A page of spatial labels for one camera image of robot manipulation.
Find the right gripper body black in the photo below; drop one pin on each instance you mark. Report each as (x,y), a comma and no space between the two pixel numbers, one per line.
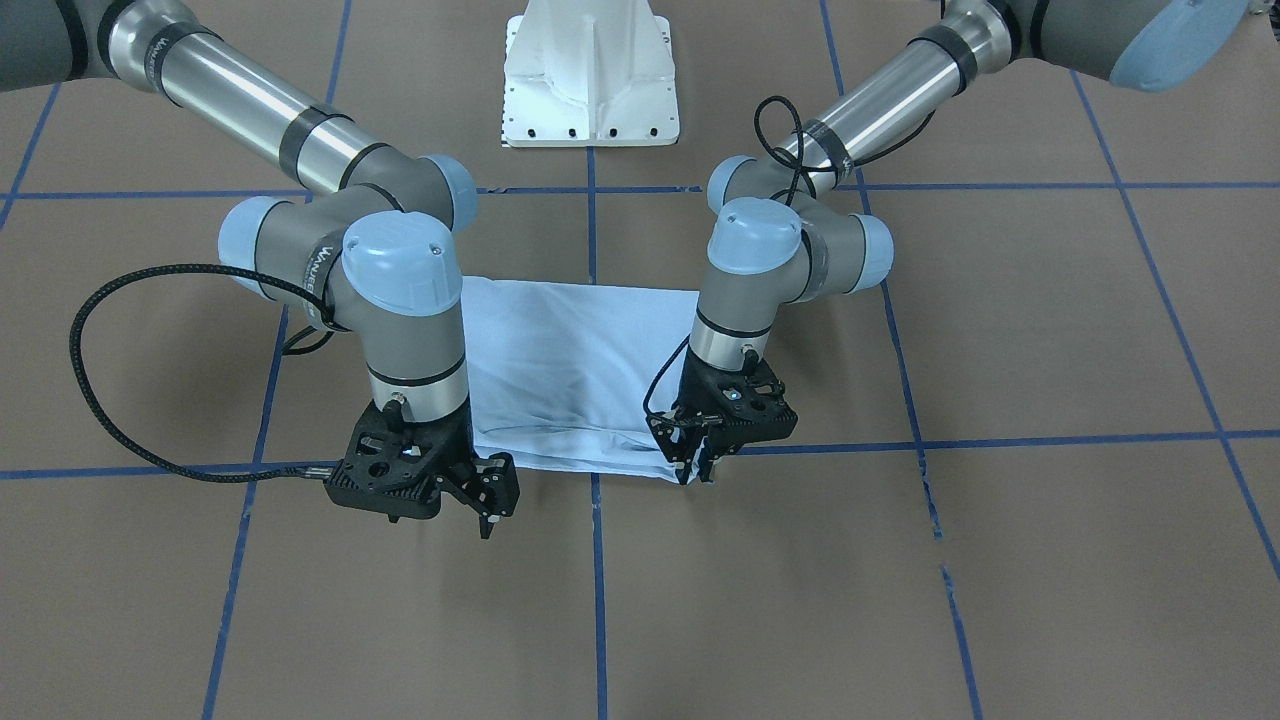
(458,436)

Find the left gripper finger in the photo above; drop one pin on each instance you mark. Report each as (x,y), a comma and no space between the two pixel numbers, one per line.
(684,462)
(705,462)

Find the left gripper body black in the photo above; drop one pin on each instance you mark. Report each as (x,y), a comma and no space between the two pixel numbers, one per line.
(692,393)

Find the light blue t-shirt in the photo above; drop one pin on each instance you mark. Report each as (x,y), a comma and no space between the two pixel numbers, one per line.
(561,375)

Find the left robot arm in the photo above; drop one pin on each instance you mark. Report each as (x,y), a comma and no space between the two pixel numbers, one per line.
(775,243)

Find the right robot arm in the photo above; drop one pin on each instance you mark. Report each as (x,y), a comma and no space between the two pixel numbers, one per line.
(372,254)

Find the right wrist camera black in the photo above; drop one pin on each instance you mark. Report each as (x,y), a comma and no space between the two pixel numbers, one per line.
(387,467)

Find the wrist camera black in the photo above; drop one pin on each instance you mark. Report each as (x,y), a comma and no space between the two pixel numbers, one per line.
(387,467)
(753,410)

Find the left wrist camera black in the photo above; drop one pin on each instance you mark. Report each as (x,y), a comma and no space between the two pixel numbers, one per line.
(753,410)

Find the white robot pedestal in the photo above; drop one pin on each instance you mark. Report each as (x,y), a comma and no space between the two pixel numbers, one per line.
(589,73)

